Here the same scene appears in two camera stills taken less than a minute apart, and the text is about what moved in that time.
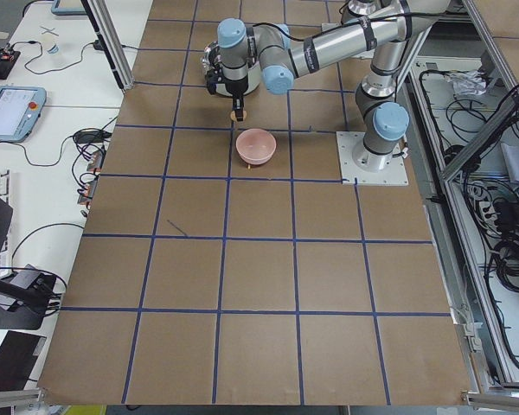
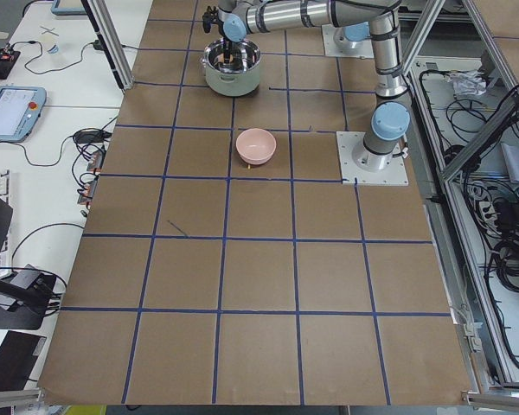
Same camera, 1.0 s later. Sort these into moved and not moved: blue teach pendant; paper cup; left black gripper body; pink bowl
Moved: left black gripper body
Not moved: blue teach pendant; paper cup; pink bowl
